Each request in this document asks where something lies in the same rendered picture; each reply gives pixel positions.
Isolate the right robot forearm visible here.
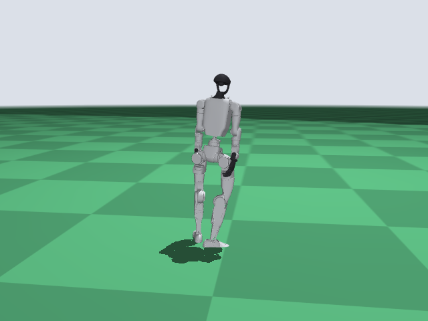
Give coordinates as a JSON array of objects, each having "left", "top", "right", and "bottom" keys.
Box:
[{"left": 231, "top": 128, "right": 241, "bottom": 159}]

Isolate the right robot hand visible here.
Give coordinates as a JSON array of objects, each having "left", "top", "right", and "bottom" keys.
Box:
[{"left": 222, "top": 152, "right": 237, "bottom": 177}]

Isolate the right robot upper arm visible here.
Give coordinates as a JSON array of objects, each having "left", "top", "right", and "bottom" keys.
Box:
[{"left": 229, "top": 101, "right": 242, "bottom": 136}]

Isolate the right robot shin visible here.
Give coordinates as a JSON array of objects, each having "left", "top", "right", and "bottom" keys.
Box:
[{"left": 210, "top": 197, "right": 228, "bottom": 242}]

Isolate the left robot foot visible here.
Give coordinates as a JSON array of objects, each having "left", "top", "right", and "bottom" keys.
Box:
[{"left": 193, "top": 230, "right": 203, "bottom": 243}]

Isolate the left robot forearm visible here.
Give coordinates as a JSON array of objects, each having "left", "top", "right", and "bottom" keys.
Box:
[{"left": 194, "top": 127, "right": 203, "bottom": 151}]

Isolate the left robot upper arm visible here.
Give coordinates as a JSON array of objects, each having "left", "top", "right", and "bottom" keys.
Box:
[{"left": 196, "top": 99, "right": 206, "bottom": 132}]

